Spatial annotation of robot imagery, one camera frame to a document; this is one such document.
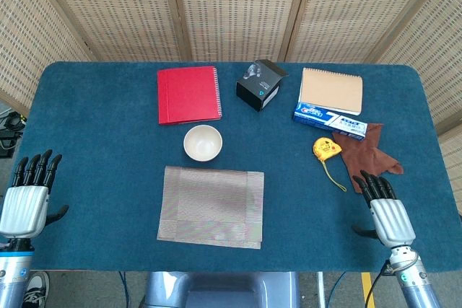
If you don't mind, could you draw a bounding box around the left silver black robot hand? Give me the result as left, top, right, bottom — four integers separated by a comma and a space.
0, 149, 70, 240

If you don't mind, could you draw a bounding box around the grey woven placemat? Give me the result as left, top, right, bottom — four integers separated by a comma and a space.
156, 165, 266, 250

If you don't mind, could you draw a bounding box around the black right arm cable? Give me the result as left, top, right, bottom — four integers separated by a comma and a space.
364, 265, 395, 308

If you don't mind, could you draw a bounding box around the yellow floor tape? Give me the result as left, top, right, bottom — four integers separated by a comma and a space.
360, 272, 376, 308

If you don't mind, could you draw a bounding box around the blue toothpaste box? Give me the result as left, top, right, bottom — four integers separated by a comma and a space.
292, 101, 369, 140

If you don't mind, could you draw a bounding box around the woven bamboo folding screen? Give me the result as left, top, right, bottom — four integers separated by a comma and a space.
0, 0, 462, 215

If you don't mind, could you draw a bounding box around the white table leg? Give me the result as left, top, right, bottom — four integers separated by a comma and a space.
315, 271, 326, 308

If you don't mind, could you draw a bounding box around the yellow tape measure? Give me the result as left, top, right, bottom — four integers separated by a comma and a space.
312, 136, 347, 193

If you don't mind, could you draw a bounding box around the red spiral notebook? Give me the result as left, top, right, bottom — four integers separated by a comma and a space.
156, 66, 223, 126

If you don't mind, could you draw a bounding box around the brown cloth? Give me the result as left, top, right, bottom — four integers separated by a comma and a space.
331, 123, 404, 195

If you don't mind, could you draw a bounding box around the black cardboard product box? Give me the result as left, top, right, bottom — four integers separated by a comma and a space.
235, 58, 289, 113

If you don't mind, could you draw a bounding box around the blue cable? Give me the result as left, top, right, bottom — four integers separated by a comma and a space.
326, 271, 348, 308
118, 271, 131, 308

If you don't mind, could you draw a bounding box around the tan kraft spiral notebook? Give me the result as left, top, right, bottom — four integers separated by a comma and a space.
298, 67, 364, 117

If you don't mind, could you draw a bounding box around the black floor equipment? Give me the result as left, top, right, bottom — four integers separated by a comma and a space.
0, 111, 28, 159

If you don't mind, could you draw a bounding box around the blue felt table cover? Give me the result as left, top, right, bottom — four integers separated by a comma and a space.
0, 61, 462, 273

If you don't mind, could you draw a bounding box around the grey-blue robot torso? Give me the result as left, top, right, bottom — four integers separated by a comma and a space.
139, 270, 302, 308

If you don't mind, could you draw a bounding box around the black white sneaker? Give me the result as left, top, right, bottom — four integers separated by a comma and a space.
22, 270, 51, 308

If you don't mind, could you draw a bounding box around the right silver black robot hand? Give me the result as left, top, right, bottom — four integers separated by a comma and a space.
352, 170, 417, 250

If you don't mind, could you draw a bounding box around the white ceramic bowl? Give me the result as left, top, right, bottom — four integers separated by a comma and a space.
183, 124, 223, 162

